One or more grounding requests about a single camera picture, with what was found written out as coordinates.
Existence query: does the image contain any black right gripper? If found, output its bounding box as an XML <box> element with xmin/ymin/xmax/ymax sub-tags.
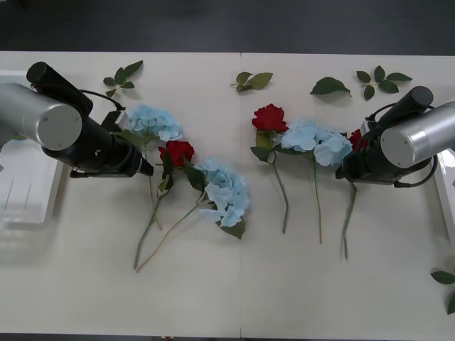
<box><xmin>335</xmin><ymin>151</ymin><xmax>369</xmax><ymax>185</ymax></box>

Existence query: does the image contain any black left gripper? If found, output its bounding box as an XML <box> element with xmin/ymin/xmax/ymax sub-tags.
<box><xmin>112</xmin><ymin>133</ymin><xmax>155</xmax><ymax>178</ymax></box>

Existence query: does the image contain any red rose with green stem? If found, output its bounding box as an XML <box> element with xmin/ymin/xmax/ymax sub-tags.
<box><xmin>133</xmin><ymin>140</ymin><xmax>196</xmax><ymax>270</ymax></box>
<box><xmin>341</xmin><ymin>129</ymin><xmax>364</xmax><ymax>261</ymax></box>
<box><xmin>250</xmin><ymin>103</ymin><xmax>289</xmax><ymax>234</ymax></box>

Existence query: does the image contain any pale blue flower green stem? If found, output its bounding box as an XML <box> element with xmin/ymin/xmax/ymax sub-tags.
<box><xmin>113</xmin><ymin>102</ymin><xmax>184</xmax><ymax>231</ymax></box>
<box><xmin>136</xmin><ymin>155</ymin><xmax>252</xmax><ymax>274</ymax></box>
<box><xmin>273</xmin><ymin>116</ymin><xmax>353</xmax><ymax>245</ymax></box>

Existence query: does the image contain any large single green leaf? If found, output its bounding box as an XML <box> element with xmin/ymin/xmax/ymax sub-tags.
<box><xmin>309</xmin><ymin>76</ymin><xmax>353</xmax><ymax>98</ymax></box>

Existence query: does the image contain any green five-leaf twig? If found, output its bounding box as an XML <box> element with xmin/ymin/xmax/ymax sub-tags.
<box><xmin>355</xmin><ymin>65</ymin><xmax>414</xmax><ymax>102</ymax></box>

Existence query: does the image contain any shallow white box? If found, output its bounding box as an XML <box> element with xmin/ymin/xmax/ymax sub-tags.
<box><xmin>0</xmin><ymin>69</ymin><xmax>70</xmax><ymax>232</ymax></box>
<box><xmin>432</xmin><ymin>148</ymin><xmax>455</xmax><ymax>236</ymax></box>

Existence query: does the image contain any yellowish green leaf twig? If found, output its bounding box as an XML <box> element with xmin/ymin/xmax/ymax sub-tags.
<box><xmin>230</xmin><ymin>71</ymin><xmax>274</xmax><ymax>93</ymax></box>

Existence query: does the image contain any pale grey right wrist camera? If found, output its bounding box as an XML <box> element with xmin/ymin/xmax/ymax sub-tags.
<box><xmin>358</xmin><ymin>119</ymin><xmax>378</xmax><ymax>138</ymax></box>

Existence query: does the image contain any pale grey wrist camera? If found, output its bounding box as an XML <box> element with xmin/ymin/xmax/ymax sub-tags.
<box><xmin>358</xmin><ymin>119</ymin><xmax>378</xmax><ymax>138</ymax></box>
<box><xmin>102</xmin><ymin>110</ymin><xmax>129</xmax><ymax>135</ymax></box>

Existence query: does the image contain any pale grey left wrist camera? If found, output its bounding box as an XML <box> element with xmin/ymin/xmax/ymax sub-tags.
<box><xmin>102</xmin><ymin>110</ymin><xmax>129</xmax><ymax>135</ymax></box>

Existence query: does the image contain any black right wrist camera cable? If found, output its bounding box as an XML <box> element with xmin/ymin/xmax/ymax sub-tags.
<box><xmin>365</xmin><ymin>102</ymin><xmax>405</xmax><ymax>122</ymax></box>

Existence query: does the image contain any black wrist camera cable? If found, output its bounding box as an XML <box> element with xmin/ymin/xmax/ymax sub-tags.
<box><xmin>365</xmin><ymin>102</ymin><xmax>405</xmax><ymax>122</ymax></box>
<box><xmin>78</xmin><ymin>88</ymin><xmax>126</xmax><ymax>110</ymax></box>

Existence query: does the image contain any black left wrist camera cable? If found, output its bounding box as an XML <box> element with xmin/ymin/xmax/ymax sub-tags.
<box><xmin>78</xmin><ymin>88</ymin><xmax>126</xmax><ymax>110</ymax></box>

